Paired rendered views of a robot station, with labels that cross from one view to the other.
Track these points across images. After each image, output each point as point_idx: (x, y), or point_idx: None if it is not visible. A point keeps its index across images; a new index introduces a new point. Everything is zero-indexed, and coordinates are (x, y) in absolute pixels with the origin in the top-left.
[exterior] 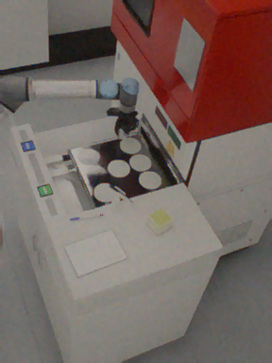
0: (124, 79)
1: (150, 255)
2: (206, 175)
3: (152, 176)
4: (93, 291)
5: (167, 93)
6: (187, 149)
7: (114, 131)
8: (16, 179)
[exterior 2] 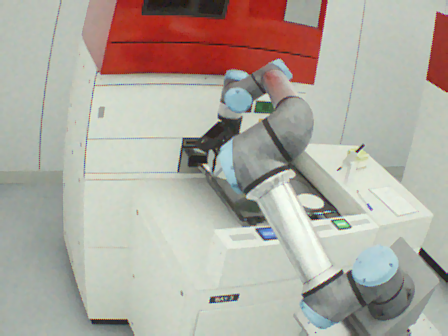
0: (234, 73)
1: (382, 176)
2: None
3: None
4: (423, 205)
5: (275, 54)
6: None
7: None
8: (219, 328)
